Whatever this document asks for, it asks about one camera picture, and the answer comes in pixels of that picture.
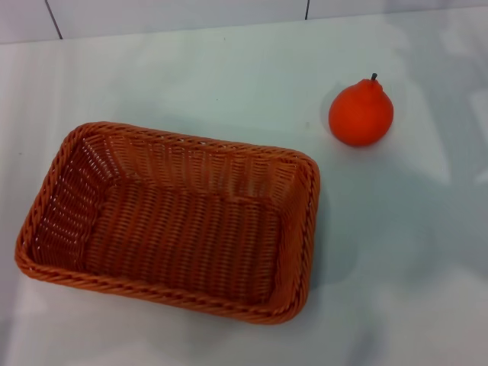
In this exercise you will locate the orange toy pear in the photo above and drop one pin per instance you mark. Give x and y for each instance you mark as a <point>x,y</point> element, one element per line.
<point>360,114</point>

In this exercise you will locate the orange woven rectangular basket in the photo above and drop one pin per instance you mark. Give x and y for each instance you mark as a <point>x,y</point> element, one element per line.
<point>183,236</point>

